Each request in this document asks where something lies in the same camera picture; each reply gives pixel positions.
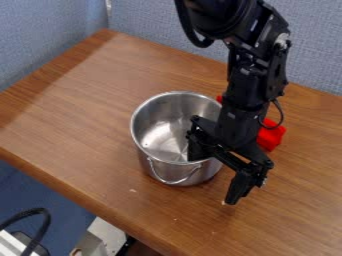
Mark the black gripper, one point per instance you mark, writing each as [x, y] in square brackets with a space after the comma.
[249, 161]

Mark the red star-shaped block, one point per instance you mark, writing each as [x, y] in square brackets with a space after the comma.
[272, 135]

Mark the metal pot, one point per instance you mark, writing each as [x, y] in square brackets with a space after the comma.
[158, 127]

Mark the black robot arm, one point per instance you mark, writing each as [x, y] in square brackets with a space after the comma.
[256, 33]

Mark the white object under table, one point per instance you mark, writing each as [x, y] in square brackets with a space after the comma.
[102, 240]

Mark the black and white equipment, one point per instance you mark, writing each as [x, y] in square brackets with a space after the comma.
[20, 244]

